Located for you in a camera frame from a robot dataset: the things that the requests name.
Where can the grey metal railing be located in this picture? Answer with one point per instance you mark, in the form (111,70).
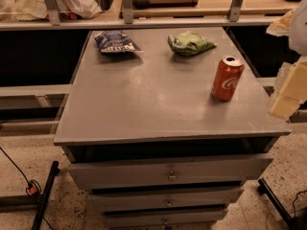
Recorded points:
(206,13)

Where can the black stand leg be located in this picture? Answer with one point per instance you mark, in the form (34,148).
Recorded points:
(265,189)
(42,203)

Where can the black stand leg left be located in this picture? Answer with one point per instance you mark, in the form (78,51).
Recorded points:
(42,203)

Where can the blue chip bag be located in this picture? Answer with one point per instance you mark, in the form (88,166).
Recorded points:
(115,42)

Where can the white plastic bag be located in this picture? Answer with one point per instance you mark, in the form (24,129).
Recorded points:
(30,10)

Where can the black stand leg right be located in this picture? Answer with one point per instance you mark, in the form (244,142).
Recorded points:
(265,189)

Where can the bottom grey drawer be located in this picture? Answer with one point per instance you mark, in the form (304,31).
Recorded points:
(163,217)

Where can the red coke can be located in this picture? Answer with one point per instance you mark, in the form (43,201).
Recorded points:
(228,74)

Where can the top grey drawer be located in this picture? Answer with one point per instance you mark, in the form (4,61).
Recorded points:
(169,171)

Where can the grey drawer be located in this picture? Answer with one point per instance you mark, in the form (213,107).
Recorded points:
(163,217)
(165,199)
(169,171)

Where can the grey drawer cabinet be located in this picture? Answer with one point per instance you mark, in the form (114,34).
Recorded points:
(155,104)

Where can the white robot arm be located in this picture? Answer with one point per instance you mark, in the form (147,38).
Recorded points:
(298,29)

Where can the middle grey drawer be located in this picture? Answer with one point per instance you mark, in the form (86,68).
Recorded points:
(165,199)

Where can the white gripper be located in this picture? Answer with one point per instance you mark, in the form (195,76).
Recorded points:
(299,29)

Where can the green chip bag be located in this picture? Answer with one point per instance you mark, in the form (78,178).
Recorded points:
(189,44)

